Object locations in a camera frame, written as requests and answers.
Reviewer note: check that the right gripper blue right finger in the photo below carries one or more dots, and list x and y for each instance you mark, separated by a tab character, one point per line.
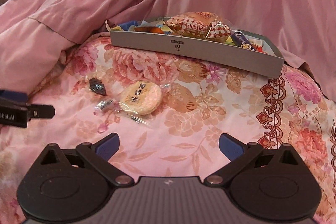
241	157

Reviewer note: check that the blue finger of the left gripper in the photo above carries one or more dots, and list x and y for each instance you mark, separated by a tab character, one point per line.
13	96
37	111

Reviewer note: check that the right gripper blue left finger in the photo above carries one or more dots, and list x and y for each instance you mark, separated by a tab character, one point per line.
97	155

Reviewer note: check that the dark blue milk powder sachet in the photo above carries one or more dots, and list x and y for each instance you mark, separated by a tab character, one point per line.
240	40

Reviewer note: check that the orange bread snack packet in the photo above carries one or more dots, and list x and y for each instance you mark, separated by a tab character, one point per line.
200	25

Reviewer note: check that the small orange mandarin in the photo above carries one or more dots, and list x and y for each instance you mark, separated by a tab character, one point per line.
153	29

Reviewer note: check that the light blue snack packet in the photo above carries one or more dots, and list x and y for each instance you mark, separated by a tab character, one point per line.
125	26

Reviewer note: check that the dark dried fruit snack packet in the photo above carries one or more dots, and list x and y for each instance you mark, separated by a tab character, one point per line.
97	86

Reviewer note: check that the round rice cracker packet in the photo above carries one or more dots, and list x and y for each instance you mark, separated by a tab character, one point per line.
135	102

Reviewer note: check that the floral pink bedspread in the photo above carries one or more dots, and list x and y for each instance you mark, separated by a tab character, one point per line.
200	102

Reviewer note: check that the grey shallow snack box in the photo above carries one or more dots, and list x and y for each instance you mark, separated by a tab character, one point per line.
269	63

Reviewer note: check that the pink satin quilt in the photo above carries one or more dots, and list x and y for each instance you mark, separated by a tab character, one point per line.
35	32

